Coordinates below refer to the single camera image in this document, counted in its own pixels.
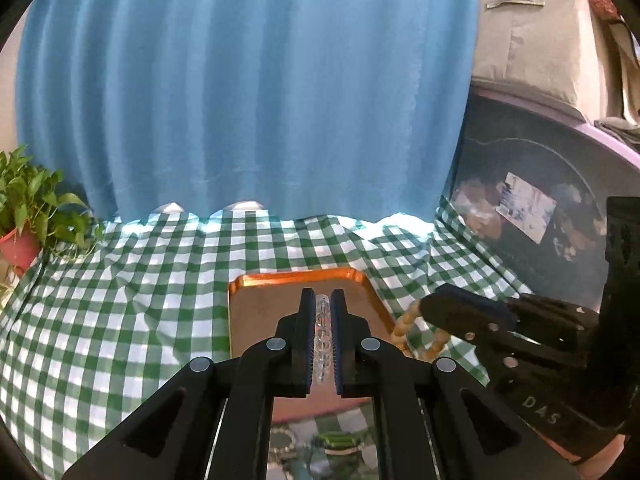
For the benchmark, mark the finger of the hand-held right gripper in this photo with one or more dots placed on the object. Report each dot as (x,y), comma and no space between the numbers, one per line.
(465,310)
(555,317)

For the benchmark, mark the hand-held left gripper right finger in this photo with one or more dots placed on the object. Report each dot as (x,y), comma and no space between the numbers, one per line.
(339,345)

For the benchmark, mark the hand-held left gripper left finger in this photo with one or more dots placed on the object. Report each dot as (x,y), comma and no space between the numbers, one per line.
(307,345)

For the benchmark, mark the copper metal tray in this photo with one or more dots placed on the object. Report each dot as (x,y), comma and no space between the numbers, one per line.
(260,320)

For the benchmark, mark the white blue printed card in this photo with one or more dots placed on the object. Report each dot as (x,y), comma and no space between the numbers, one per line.
(525,207)

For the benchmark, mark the green white checked tablecloth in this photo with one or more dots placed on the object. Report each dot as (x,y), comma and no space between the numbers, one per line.
(125,310)

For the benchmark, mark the blue curtain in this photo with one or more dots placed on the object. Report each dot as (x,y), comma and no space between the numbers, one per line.
(250,85)

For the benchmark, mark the beige fabric storage box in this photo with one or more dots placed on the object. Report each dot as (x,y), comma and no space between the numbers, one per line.
(535,50)

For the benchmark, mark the red flower pot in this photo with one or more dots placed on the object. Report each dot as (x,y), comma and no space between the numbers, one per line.
(17,252)

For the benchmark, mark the green leafy plant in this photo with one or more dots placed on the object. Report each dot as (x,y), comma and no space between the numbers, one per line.
(35,200)

